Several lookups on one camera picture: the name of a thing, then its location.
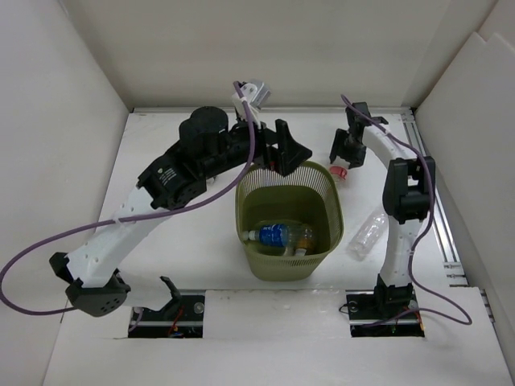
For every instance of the clear ribbed plastic bottle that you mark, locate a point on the clear ribbed plastic bottle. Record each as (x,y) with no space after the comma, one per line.
(369,233)

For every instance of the blue label clear bottle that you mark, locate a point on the blue label clear bottle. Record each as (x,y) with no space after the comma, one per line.
(278,235)

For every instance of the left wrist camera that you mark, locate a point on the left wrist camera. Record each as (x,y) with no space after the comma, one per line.
(254,92)

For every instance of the green plastic mesh bin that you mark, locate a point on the green plastic mesh bin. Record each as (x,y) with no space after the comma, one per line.
(308,196)

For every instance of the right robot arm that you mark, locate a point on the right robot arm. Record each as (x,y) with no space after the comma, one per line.
(407,199)

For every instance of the red label clear bottle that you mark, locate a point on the red label clear bottle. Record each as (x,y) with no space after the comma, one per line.
(339,174)

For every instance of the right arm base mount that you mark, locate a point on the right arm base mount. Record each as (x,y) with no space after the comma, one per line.
(383,312)

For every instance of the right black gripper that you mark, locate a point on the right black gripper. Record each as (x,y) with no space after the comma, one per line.
(358,158)

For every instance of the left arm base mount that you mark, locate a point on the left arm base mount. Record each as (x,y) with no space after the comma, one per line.
(182,317)

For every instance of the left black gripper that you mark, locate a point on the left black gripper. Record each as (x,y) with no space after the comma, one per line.
(290,154)

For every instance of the orange label yellow cap bottle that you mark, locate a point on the orange label yellow cap bottle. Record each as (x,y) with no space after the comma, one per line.
(303,246)

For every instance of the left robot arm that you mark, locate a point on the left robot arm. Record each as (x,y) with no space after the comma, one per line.
(208,146)

